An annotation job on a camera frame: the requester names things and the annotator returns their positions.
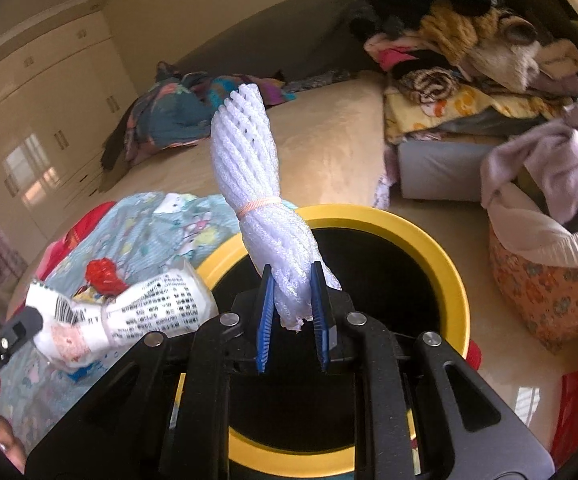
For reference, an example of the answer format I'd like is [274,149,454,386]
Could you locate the left hand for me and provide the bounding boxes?
[0,380,26,474]

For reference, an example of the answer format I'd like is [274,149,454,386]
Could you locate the beige bed mattress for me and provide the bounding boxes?
[6,69,388,321]

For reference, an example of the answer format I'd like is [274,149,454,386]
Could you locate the grey storage box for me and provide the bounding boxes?
[397,140,499,203]

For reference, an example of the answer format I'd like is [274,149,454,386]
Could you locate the cream white wardrobe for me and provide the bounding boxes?
[0,12,137,250]

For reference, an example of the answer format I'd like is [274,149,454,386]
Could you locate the floral laundry basket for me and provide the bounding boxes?
[488,224,578,354]

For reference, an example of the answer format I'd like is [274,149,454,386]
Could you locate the large white foam net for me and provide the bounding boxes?
[211,84,324,332]

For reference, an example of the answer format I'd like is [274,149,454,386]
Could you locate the grey bed headboard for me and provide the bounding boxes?
[175,0,378,81]

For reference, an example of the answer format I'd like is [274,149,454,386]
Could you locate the lavender towel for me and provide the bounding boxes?
[478,96,578,271]

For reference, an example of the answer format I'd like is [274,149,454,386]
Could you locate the yellow rimmed black trash bin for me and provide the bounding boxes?
[172,205,470,479]

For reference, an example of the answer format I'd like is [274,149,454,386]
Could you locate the dark brown garment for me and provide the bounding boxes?
[100,106,135,171]

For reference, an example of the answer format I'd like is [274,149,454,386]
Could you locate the blue floral crumpled clothes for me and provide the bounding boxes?
[124,61,215,166]

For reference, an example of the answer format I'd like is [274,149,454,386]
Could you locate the yellow white snack wrapper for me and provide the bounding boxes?
[72,285,108,306]

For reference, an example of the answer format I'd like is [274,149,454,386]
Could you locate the pile of clothes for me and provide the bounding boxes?
[348,0,578,145]

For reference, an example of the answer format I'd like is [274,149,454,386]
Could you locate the striped colourful garment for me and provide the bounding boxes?
[208,74,298,111]

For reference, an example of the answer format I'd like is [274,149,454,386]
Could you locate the red pink blanket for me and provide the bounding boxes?
[34,200,115,280]

